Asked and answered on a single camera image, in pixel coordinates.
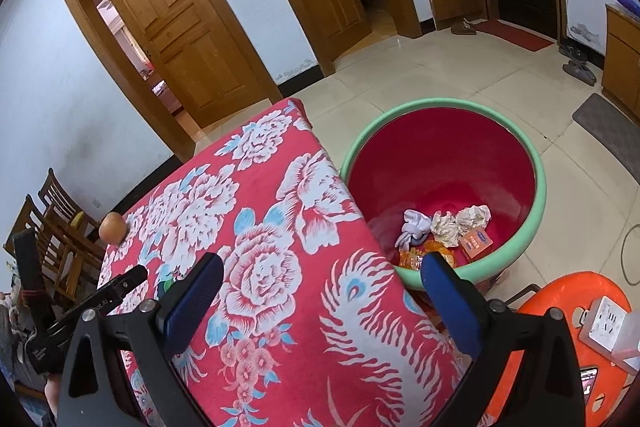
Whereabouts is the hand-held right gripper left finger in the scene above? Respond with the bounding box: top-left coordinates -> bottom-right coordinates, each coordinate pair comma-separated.
55,252 -> 226,427

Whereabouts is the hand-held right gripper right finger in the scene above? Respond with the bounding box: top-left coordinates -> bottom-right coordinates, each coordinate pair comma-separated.
420,252 -> 586,427

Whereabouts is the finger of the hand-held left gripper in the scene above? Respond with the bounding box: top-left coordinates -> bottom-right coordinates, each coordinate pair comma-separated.
95,264 -> 149,308

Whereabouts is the orange mesh bag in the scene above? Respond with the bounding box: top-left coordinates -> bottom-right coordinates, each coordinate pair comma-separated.
397,241 -> 456,270

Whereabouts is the orange carton box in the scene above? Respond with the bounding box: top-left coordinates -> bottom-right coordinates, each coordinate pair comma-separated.
459,229 -> 494,259

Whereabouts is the white plastic packet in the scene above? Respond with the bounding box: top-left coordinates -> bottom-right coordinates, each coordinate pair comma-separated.
431,212 -> 461,249

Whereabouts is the white paper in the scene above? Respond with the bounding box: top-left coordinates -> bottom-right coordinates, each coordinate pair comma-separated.
456,204 -> 492,233

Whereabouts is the red basin with green rim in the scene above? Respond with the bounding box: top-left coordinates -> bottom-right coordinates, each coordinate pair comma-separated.
340,98 -> 547,292

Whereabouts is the apple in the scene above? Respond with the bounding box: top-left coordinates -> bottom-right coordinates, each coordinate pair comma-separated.
98,212 -> 126,245

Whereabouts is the red floral tablecloth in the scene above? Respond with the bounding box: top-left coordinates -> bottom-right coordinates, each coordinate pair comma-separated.
97,97 -> 481,427

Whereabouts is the orange plastic stool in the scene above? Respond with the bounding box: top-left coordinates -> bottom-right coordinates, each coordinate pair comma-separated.
492,272 -> 640,427

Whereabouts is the wooden chair with yellow cushion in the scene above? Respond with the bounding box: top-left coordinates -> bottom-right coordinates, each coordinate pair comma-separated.
37,168 -> 101,233

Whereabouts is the white power strip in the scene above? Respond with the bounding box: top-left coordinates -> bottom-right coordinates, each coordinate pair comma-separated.
580,296 -> 632,353

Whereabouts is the smartphone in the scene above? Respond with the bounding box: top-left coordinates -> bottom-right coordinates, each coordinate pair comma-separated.
577,366 -> 601,405

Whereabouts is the grey floor mat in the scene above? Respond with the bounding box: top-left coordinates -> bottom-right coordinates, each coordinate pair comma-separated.
572,94 -> 640,185

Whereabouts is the grey shoe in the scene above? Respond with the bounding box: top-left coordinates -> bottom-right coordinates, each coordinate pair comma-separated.
562,62 -> 598,82
557,42 -> 588,60

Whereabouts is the red doormat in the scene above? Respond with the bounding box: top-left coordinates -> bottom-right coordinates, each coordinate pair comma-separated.
472,19 -> 555,52

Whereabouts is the wooden cabinet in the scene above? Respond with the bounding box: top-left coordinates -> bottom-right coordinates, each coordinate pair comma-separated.
600,4 -> 640,118

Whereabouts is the floor cable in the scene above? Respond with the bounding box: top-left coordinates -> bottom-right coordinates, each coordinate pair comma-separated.
620,224 -> 640,283

